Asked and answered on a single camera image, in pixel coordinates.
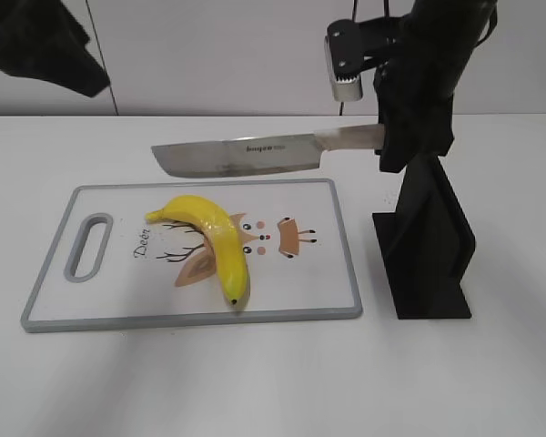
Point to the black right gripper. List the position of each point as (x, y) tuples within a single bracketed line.
[(415, 89)]

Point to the steel knife with white handle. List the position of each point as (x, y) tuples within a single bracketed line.
[(255, 156)]

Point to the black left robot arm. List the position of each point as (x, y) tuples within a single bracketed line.
[(42, 40)]

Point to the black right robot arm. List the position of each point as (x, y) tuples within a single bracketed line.
[(484, 12)]

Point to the yellow plastic banana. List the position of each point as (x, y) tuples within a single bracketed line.
[(222, 235)]

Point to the black knife stand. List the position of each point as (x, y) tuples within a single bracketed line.
[(426, 245)]

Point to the grey-rimmed white cutting board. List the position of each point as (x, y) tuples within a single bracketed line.
[(108, 269)]

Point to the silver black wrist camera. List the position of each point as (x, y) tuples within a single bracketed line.
[(344, 53)]

